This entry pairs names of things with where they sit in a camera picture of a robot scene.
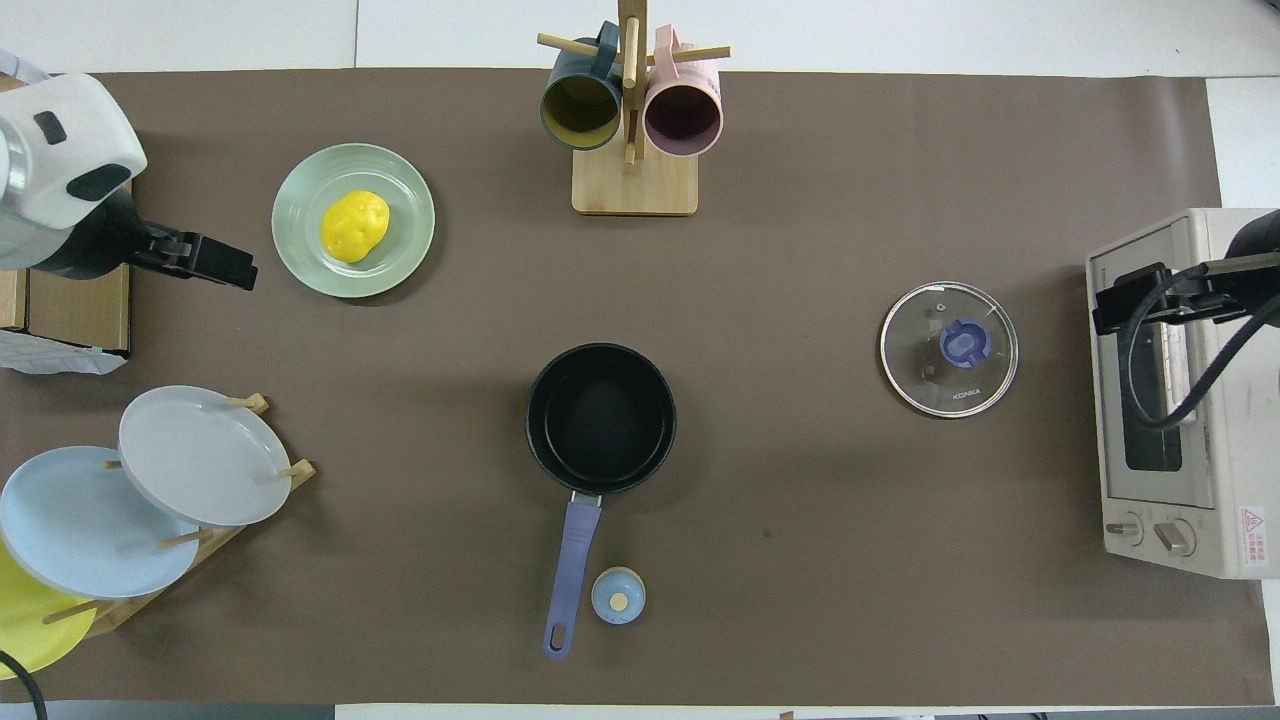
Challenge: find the brown table mat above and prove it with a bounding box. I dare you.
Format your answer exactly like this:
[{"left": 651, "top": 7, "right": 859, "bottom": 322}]
[{"left": 0, "top": 68, "right": 1276, "bottom": 706}]

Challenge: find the glass lid with blue knob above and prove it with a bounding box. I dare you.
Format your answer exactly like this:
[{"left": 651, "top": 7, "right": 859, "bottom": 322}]
[{"left": 879, "top": 281, "right": 1020, "bottom": 419}]

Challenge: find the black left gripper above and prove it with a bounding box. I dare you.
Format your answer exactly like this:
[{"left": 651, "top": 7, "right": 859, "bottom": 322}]
[{"left": 128, "top": 228, "right": 259, "bottom": 292}]

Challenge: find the wooden mug tree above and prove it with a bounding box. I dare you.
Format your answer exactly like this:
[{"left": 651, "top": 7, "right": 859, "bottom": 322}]
[{"left": 536, "top": 0, "right": 732, "bottom": 217}]

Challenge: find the light blue plate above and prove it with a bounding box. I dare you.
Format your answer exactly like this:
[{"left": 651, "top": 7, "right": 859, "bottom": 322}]
[{"left": 0, "top": 445, "right": 201, "bottom": 600}]

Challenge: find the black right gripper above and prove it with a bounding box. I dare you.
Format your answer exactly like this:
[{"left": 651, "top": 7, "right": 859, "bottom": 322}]
[{"left": 1092, "top": 255, "right": 1256, "bottom": 336}]

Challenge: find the dark blue mug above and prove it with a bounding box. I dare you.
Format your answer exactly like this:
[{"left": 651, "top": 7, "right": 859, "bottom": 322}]
[{"left": 540, "top": 22, "right": 625, "bottom": 152}]

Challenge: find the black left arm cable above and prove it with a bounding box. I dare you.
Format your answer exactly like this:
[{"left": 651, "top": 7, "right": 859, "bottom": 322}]
[{"left": 0, "top": 650, "right": 49, "bottom": 720}]

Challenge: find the dark pot with purple handle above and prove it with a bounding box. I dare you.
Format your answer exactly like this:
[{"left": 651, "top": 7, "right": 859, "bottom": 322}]
[{"left": 526, "top": 343, "right": 678, "bottom": 661}]

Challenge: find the yellow potato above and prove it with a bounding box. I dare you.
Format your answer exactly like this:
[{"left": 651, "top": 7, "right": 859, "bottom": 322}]
[{"left": 320, "top": 190, "right": 392, "bottom": 265}]

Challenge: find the yellow plate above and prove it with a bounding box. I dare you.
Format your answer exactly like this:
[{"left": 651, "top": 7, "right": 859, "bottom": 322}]
[{"left": 0, "top": 540, "right": 98, "bottom": 682}]

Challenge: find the pink mug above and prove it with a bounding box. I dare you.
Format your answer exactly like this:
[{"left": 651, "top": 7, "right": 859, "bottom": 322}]
[{"left": 643, "top": 25, "right": 724, "bottom": 159}]

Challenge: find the beige toaster oven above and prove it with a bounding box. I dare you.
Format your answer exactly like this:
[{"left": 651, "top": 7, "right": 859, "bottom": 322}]
[{"left": 1085, "top": 207, "right": 1280, "bottom": 581}]

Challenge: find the green plate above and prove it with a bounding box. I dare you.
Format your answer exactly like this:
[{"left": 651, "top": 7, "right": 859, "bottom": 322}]
[{"left": 271, "top": 143, "right": 437, "bottom": 300}]

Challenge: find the wooden plate rack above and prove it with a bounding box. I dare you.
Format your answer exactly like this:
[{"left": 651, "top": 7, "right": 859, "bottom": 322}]
[{"left": 42, "top": 393, "right": 317, "bottom": 641}]

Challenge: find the grey plate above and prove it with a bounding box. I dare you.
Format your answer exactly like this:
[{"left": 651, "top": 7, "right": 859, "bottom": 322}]
[{"left": 118, "top": 385, "right": 293, "bottom": 528}]

